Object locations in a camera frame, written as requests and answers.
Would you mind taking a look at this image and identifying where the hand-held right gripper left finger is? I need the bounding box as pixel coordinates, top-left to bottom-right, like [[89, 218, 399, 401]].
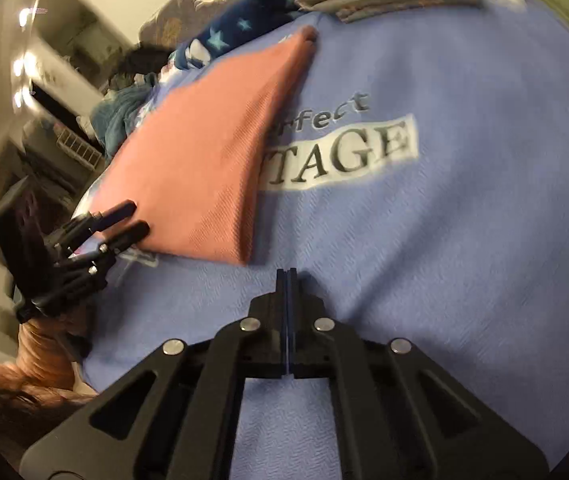
[[19, 269, 290, 480]]

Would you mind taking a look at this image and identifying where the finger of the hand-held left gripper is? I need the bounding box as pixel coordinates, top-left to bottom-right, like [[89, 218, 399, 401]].
[[62, 200, 138, 244], [67, 220, 150, 269]]

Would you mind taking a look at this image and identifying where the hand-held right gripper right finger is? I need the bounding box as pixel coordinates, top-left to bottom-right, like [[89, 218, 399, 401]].
[[289, 269, 550, 480]]

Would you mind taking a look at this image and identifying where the salmon pink long-sleeve shirt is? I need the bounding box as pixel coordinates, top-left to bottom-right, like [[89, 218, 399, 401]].
[[106, 25, 321, 266]]

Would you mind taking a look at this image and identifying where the pile of dark clothes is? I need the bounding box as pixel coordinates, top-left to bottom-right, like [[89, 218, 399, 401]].
[[108, 46, 176, 92]]

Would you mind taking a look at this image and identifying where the stack of folded clothes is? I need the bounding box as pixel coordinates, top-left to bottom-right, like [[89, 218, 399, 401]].
[[308, 0, 486, 24]]

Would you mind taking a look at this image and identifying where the teal blanket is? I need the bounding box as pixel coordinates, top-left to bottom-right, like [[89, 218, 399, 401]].
[[89, 72, 161, 162]]

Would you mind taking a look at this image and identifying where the blue printed bed sheet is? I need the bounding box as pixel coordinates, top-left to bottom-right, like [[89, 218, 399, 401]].
[[72, 0, 569, 480]]

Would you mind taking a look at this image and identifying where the deer-print upright mattress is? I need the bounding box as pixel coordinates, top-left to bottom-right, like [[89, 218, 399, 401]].
[[138, 0, 296, 57]]

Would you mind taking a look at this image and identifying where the navy star-print fleece blanket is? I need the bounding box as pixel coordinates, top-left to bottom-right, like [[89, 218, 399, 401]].
[[173, 0, 311, 70]]

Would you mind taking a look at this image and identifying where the white wire rack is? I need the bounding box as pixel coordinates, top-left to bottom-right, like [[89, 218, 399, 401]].
[[53, 126, 106, 170]]

